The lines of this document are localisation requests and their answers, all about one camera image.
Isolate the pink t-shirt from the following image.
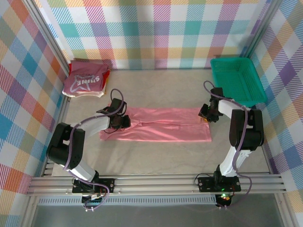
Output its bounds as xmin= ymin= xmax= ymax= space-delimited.
xmin=99 ymin=106 xmax=212 ymax=143

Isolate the yellow folded t-shirt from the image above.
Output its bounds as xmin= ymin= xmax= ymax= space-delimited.
xmin=101 ymin=77 xmax=109 ymax=96

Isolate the green plastic basket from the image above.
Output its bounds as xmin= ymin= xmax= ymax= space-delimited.
xmin=210 ymin=58 xmax=267 ymax=108

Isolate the red folded t-shirt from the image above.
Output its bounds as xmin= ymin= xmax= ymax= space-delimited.
xmin=68 ymin=62 xmax=111 ymax=82

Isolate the mauve folded t-shirt SHINE print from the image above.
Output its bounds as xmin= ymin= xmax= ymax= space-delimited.
xmin=62 ymin=60 xmax=107 ymax=98

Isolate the small controller board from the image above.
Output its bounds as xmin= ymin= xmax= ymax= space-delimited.
xmin=81 ymin=192 xmax=107 ymax=212
xmin=215 ymin=192 xmax=234 ymax=210

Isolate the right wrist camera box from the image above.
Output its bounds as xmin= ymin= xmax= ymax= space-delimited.
xmin=197 ymin=105 xmax=209 ymax=118

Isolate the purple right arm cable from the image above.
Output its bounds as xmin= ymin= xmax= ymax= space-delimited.
xmin=203 ymin=80 xmax=252 ymax=210

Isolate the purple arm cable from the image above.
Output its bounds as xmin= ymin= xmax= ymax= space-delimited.
xmin=62 ymin=88 xmax=129 ymax=212
xmin=203 ymin=80 xmax=252 ymax=210

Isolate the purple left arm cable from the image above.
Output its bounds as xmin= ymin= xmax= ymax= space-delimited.
xmin=62 ymin=88 xmax=129 ymax=212

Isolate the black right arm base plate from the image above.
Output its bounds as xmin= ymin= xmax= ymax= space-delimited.
xmin=197 ymin=175 xmax=242 ymax=192

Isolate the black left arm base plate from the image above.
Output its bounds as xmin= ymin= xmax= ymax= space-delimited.
xmin=71 ymin=177 xmax=116 ymax=195

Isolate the aluminium mounting rail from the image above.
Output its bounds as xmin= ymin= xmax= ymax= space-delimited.
xmin=26 ymin=173 xmax=288 ymax=196

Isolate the grey slotted cable duct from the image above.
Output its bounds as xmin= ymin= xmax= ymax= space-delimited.
xmin=37 ymin=197 xmax=219 ymax=207

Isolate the aluminium frame post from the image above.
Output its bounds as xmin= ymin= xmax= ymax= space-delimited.
xmin=243 ymin=0 xmax=284 ymax=61
xmin=23 ymin=0 xmax=71 ymax=74

